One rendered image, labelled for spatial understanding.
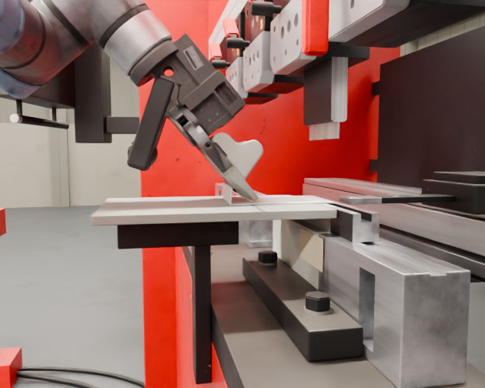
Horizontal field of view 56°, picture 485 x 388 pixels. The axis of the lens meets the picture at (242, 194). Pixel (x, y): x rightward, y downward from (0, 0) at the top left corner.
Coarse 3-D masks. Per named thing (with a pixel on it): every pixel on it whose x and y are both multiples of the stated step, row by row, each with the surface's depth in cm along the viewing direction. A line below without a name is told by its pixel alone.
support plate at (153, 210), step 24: (96, 216) 46; (120, 216) 46; (144, 216) 47; (168, 216) 47; (192, 216) 48; (216, 216) 48; (240, 216) 49; (264, 216) 49; (288, 216) 50; (312, 216) 50
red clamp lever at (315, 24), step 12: (312, 0) 41; (324, 0) 41; (312, 12) 41; (324, 12) 41; (312, 24) 41; (324, 24) 41; (312, 36) 41; (324, 36) 41; (312, 48) 41; (324, 48) 42
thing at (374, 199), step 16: (448, 176) 64; (464, 176) 61; (480, 176) 58; (432, 192) 66; (448, 192) 62; (464, 192) 59; (480, 192) 57; (448, 208) 63; (464, 208) 59; (480, 208) 57
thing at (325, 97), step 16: (320, 64) 57; (336, 64) 54; (304, 80) 63; (320, 80) 57; (336, 80) 54; (304, 96) 63; (320, 96) 57; (336, 96) 54; (304, 112) 63; (320, 112) 57; (336, 112) 54; (320, 128) 60; (336, 128) 55
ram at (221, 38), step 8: (216, 0) 121; (224, 0) 109; (240, 0) 90; (216, 8) 121; (224, 8) 109; (240, 8) 90; (216, 16) 122; (232, 16) 98; (216, 24) 122; (224, 32) 110; (216, 40) 122; (224, 40) 113; (224, 48) 123; (224, 56) 133
